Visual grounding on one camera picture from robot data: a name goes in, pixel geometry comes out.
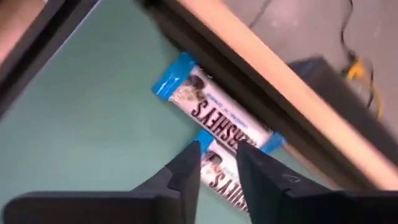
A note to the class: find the black aluminium table frame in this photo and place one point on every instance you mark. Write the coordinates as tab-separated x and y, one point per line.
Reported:
248	90

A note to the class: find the white blue Hershey's candy bar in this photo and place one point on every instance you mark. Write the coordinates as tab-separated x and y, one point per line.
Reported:
217	109
217	174

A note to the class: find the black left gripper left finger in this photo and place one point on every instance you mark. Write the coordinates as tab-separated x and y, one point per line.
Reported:
180	186

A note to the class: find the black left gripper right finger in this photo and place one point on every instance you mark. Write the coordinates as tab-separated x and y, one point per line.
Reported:
267	193

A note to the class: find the green table mat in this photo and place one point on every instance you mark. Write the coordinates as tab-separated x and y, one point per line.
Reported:
93	109

